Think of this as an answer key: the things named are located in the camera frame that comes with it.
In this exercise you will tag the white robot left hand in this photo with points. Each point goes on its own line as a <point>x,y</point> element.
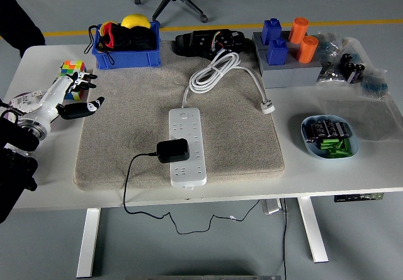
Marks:
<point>52,99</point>

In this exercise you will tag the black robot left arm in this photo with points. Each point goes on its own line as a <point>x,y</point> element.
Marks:
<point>12,166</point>

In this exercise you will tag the multicolour puzzle cube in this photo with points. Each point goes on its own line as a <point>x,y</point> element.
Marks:
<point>74,66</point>

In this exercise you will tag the blue plastic bin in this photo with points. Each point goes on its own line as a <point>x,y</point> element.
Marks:
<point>126,59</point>

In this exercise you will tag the yellow ball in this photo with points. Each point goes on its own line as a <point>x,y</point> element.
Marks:
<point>135,20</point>

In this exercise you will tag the white table leg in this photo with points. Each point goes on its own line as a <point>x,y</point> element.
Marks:
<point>313,229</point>
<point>88,242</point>

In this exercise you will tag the black electronic device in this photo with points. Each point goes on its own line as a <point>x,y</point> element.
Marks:
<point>201,42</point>

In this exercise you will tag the grey-brown mat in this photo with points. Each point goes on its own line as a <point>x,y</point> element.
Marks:
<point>239,141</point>

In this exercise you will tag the blue plastic block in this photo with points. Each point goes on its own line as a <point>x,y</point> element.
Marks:
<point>277,53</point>
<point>271,30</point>

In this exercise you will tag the grey block base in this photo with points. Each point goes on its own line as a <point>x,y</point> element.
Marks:
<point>289,75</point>

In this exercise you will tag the silver metal box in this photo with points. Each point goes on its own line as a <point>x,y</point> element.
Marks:
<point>272,206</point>

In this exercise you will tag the orange cylinder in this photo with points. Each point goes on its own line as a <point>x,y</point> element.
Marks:
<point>308,50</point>
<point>297,31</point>

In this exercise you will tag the black capacitor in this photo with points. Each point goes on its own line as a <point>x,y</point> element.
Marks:
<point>330,128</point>
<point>319,129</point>
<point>310,132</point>
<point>343,129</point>

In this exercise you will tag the small clear bag of screws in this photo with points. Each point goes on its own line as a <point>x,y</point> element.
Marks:
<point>329,74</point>

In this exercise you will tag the green battery cell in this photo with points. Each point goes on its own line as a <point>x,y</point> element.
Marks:
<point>344,146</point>
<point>329,143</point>
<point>337,154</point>

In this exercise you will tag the clear bag of blue components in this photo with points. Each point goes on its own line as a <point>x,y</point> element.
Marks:
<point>330,45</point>
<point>374,85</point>

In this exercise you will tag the clear bag of black capacitors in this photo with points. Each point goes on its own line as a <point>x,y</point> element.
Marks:
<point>351,67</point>

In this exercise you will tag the yellow floor tape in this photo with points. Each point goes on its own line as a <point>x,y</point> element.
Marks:
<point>346,22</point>

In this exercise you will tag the light blue tray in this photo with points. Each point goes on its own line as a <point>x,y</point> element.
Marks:
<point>354,148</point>

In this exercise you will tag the large empty clear bag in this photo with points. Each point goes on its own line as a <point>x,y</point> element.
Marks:
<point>362,116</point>

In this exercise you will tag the black table control panel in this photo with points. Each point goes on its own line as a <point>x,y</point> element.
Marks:
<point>359,197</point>

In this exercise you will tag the white wall socket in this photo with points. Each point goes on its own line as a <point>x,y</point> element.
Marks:
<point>30,99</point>

